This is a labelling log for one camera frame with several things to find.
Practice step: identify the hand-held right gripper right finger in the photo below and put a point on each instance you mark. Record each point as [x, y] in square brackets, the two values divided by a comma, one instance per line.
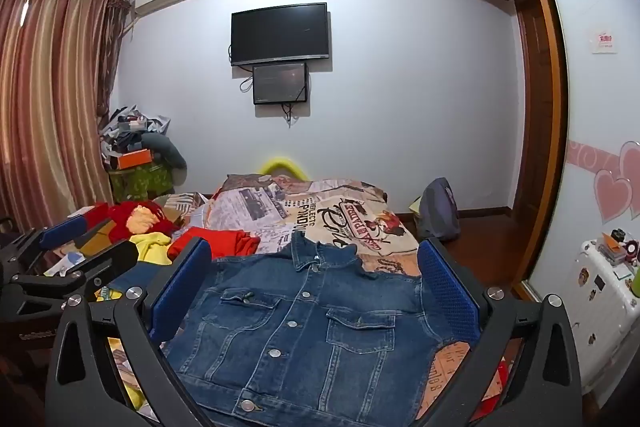
[445, 292]

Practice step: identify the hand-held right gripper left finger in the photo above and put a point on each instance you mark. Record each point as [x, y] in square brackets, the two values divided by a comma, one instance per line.
[182, 292]

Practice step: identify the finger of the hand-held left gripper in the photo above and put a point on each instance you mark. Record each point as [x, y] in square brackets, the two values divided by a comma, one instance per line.
[65, 233]
[112, 257]

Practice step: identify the blue denim jacket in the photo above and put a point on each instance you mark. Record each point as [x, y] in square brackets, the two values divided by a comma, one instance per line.
[300, 307]

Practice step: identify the yellow garment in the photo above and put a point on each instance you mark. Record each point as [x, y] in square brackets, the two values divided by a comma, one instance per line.
[152, 247]

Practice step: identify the red plush toy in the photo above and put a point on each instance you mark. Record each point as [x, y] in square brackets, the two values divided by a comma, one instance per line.
[130, 219]

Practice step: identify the red garment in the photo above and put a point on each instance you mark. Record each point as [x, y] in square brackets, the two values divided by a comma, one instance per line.
[220, 242]

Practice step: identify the grey backpack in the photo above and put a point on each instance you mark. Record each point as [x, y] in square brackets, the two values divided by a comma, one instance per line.
[440, 212]

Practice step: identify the yellow paper sheet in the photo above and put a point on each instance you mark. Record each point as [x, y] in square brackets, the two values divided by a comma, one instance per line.
[416, 208]

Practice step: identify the grey plush pillow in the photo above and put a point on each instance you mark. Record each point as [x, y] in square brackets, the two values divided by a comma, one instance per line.
[167, 152]

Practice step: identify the newspaper print blanket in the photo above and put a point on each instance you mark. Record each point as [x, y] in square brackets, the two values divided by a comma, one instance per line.
[350, 217]

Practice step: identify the pile of bags and clutter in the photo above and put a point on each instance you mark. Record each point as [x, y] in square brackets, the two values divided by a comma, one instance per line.
[127, 127]

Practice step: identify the striped brown curtain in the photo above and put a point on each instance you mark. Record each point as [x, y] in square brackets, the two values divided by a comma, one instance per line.
[50, 97]

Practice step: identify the white suitcase with stickers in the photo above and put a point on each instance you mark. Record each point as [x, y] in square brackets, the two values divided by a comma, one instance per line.
[600, 307]

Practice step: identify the white wardrobe door pink hearts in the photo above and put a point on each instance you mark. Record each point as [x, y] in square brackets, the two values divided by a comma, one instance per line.
[600, 117]

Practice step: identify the small black wall monitor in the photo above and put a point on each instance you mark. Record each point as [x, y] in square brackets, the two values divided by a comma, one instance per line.
[279, 83]

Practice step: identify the black wall television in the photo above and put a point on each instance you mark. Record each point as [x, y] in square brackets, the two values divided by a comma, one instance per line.
[280, 33]

